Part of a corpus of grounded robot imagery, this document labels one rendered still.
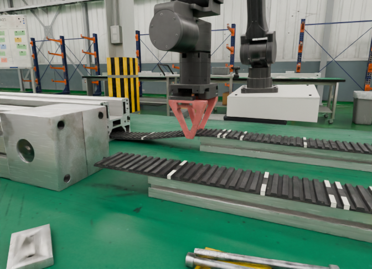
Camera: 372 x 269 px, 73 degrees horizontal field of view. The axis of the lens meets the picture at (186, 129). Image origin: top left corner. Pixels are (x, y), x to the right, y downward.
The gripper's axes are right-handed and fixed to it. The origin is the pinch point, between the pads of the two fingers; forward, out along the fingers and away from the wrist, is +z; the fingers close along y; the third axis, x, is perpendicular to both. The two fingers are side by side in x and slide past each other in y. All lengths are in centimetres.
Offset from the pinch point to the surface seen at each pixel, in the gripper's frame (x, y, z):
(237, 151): 8.8, 2.0, 2.4
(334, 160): 23.8, 2.1, 2.0
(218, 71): -67, -284, -10
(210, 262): 11.7, 29.2, 2.5
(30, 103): -38.0, 4.6, -4.1
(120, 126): -18.7, -2.1, 1.0
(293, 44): 24, -748, -81
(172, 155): -2.0, 5.9, 3.2
